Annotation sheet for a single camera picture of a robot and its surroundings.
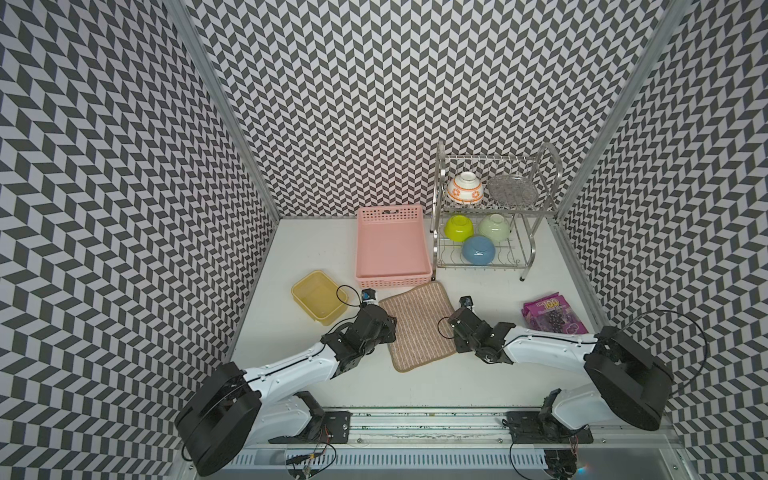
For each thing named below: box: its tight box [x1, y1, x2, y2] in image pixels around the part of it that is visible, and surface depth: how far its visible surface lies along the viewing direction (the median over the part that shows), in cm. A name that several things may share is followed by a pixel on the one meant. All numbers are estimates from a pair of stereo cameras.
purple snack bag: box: [522, 292, 589, 335], surface depth 89 cm
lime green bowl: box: [444, 214, 475, 242], surface depth 107 cm
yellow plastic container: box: [291, 270, 349, 326], surface depth 93 cm
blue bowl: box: [462, 236, 496, 265], surface depth 102 cm
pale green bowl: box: [478, 214, 510, 242], surface depth 107 cm
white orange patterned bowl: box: [446, 172, 484, 204], surface depth 86 cm
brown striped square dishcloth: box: [379, 281, 457, 373], surface depth 93 cm
